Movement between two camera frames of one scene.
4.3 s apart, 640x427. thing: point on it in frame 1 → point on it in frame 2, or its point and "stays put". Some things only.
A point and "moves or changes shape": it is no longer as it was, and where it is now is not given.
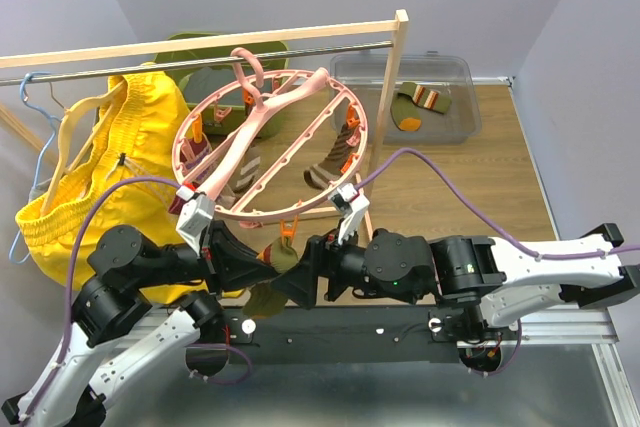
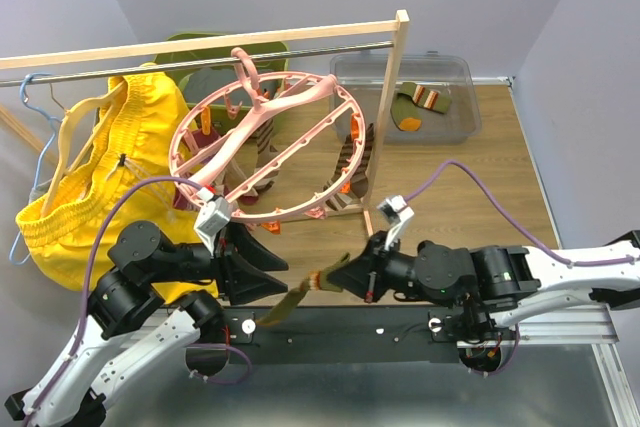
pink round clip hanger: [213, 179] → [173, 73]
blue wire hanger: [46, 151] stays put
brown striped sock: [321, 175] → [341, 200]
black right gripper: [322, 256] → [362, 277]
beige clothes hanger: [108, 100] stays put
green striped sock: [264, 299] moves or changes shape
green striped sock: [404, 106] stays put
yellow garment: [124, 177] stays put
